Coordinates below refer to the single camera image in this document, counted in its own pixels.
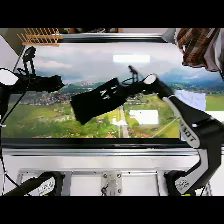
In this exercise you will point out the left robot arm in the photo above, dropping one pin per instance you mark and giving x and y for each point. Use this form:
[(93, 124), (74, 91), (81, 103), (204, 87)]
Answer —
[(13, 85)]

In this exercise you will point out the checked shirt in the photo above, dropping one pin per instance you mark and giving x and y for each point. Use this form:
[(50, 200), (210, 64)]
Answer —
[(193, 45)]

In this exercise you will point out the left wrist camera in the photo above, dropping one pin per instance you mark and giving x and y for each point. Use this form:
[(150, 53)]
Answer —
[(29, 55)]

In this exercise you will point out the white garment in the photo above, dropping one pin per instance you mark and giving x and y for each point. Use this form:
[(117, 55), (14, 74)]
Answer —
[(193, 99)]

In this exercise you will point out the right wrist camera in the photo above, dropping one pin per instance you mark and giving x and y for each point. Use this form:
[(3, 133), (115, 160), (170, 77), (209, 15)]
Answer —
[(134, 71)]

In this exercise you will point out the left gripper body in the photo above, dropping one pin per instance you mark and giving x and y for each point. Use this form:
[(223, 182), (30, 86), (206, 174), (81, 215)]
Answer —
[(51, 83)]

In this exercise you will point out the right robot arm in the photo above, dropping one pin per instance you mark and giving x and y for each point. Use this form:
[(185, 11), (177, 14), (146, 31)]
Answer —
[(196, 126)]

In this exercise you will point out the black garment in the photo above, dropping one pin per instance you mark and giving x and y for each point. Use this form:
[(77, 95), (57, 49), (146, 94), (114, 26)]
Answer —
[(95, 101)]

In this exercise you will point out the silver frame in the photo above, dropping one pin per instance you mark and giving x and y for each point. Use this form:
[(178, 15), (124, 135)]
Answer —
[(100, 160)]

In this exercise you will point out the grey garment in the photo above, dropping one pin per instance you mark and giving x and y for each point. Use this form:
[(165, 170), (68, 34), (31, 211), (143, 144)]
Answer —
[(213, 53)]

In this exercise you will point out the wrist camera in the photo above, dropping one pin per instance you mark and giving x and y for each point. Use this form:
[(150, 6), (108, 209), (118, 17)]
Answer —
[(29, 55), (134, 71)]

